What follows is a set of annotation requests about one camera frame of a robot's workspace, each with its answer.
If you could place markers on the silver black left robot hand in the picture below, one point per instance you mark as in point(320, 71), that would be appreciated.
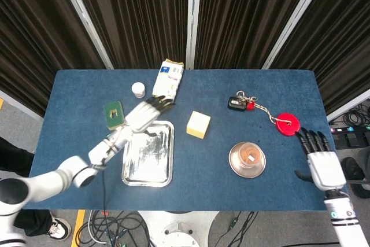
point(143, 117)

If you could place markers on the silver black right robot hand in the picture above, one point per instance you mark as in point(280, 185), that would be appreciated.
point(325, 169)

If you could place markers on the yellow sponge cube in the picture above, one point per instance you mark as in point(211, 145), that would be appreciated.
point(198, 124)

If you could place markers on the clear jar of rubber bands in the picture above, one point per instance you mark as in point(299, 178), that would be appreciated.
point(248, 156)

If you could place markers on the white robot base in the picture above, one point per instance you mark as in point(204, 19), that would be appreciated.
point(179, 229)

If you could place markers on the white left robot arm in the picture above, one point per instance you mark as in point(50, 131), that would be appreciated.
point(49, 180)

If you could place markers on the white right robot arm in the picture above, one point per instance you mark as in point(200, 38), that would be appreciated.
point(347, 224)

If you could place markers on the black shoe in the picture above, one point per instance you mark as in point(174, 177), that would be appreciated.
point(361, 190)
point(351, 169)

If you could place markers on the small white lidded jar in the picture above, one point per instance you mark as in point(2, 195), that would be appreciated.
point(138, 89)

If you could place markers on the green yellow scrub sponge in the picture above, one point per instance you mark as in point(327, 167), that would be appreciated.
point(111, 119)

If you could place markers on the black foot pedal board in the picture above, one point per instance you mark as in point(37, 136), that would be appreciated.
point(352, 140)

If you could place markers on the white paper package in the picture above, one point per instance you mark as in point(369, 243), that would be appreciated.
point(169, 82)

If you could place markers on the rectangular steel tray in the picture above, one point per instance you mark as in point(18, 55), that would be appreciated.
point(150, 166)

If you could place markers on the red disc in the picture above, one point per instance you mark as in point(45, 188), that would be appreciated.
point(284, 128)

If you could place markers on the round steel plate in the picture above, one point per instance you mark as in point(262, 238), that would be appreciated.
point(260, 169)

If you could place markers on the black car key fob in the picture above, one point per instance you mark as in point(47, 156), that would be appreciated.
point(237, 104)

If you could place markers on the blue table cloth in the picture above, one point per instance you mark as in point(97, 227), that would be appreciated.
point(202, 195)

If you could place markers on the dark brown pleated curtain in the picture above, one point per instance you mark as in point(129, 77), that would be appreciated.
point(138, 12)
point(240, 12)
point(341, 27)
point(34, 27)

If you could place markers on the metal key rings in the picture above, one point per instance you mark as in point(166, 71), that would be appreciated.
point(245, 96)

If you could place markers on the yellow floor tape strip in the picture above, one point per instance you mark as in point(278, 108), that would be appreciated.
point(78, 229)

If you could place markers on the black trouser leg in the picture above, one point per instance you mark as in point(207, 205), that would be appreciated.
point(14, 157)

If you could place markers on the white black sneaker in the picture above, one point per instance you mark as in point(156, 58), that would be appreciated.
point(59, 228)

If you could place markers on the white partition frame bar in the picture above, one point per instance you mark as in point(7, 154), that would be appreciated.
point(20, 105)
point(296, 15)
point(349, 103)
point(84, 15)
point(190, 12)
point(197, 12)

